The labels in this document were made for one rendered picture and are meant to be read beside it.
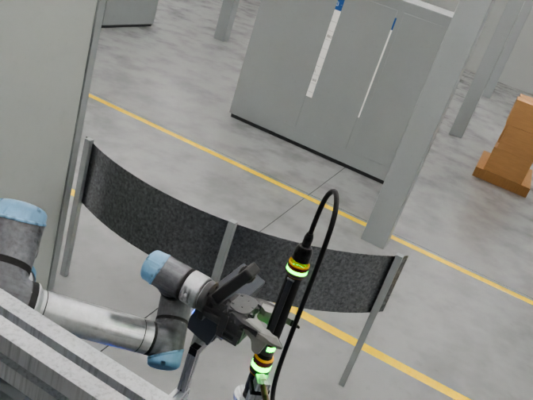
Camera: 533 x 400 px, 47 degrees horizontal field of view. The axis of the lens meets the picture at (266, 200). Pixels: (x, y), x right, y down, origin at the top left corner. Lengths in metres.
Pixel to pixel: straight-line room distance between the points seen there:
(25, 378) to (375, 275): 3.09
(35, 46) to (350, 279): 2.01
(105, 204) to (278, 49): 4.44
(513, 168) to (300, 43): 3.69
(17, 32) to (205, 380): 2.07
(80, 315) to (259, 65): 6.64
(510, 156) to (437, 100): 4.02
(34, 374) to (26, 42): 2.59
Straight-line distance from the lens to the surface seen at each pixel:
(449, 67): 5.38
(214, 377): 3.67
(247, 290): 2.16
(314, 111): 7.55
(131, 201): 3.48
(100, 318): 1.33
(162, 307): 1.42
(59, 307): 1.31
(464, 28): 5.35
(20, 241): 1.29
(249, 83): 7.85
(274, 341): 1.24
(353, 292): 3.51
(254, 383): 1.33
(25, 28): 3.00
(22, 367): 0.53
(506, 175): 9.37
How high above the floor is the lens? 2.39
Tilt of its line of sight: 24 degrees down
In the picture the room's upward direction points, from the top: 18 degrees clockwise
